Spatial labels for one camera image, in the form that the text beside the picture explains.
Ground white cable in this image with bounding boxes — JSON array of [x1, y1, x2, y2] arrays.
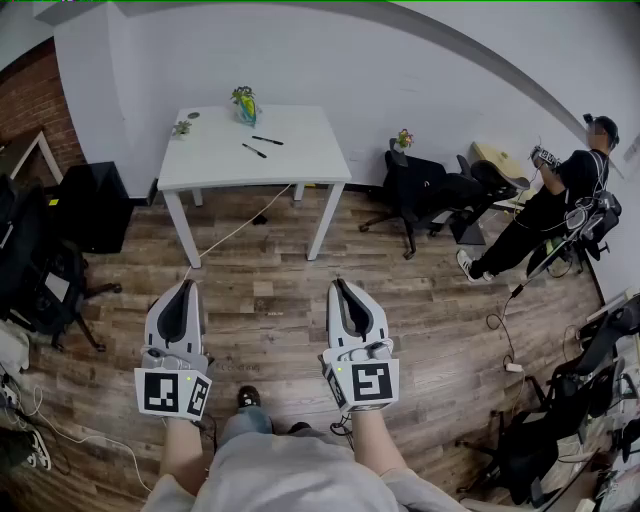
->
[[181, 183, 294, 282]]

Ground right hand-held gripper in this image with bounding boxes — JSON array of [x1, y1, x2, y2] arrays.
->
[[318, 278, 401, 414]]

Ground teal yellow pencil pouch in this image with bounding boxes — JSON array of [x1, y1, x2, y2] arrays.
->
[[235, 96, 259, 127]]

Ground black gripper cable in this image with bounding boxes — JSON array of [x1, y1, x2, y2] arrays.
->
[[329, 413, 357, 452]]

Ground black reclined office chair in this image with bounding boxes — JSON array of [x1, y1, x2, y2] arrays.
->
[[358, 149, 532, 261]]

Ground person's dark shoe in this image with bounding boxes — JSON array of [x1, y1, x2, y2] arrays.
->
[[236, 384, 263, 409]]

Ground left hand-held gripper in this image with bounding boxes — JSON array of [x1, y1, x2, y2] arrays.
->
[[133, 278, 214, 421]]

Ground white table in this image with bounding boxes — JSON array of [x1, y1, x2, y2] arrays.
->
[[156, 104, 354, 270]]

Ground white metal table frame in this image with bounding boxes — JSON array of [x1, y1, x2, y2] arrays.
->
[[8, 130, 65, 188]]

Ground person's right forearm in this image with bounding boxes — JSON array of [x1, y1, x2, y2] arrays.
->
[[348, 408, 410, 477]]

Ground light wooden desk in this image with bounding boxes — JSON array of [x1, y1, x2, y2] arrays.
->
[[471, 141, 532, 177]]

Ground person's blue jeans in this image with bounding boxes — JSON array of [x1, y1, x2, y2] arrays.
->
[[219, 404, 274, 454]]

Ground black cabinet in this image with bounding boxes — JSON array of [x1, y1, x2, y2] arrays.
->
[[48, 160, 135, 255]]

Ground person's left forearm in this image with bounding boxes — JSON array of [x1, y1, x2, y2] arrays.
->
[[158, 416, 207, 497]]

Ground person's grey shirt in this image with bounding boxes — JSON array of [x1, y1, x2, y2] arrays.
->
[[141, 431, 472, 512]]

